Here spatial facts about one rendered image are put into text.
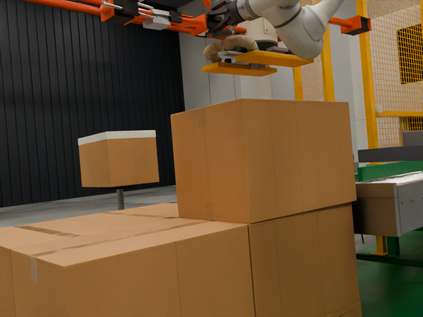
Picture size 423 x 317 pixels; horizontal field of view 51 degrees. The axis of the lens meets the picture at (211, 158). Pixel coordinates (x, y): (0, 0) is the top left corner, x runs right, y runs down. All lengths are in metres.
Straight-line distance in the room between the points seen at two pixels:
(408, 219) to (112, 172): 2.07
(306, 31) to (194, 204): 0.71
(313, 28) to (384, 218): 0.83
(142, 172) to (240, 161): 2.00
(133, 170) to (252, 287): 2.04
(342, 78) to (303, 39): 10.56
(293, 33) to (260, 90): 1.81
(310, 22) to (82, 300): 1.00
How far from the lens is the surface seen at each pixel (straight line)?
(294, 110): 1.60
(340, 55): 12.09
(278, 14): 1.39
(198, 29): 1.61
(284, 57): 1.69
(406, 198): 1.94
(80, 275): 1.10
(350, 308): 1.91
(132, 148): 3.33
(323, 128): 1.71
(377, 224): 1.90
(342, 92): 11.94
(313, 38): 1.44
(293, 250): 1.58
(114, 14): 1.40
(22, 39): 13.03
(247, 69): 1.81
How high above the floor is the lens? 0.76
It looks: level
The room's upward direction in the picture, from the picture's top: 5 degrees counter-clockwise
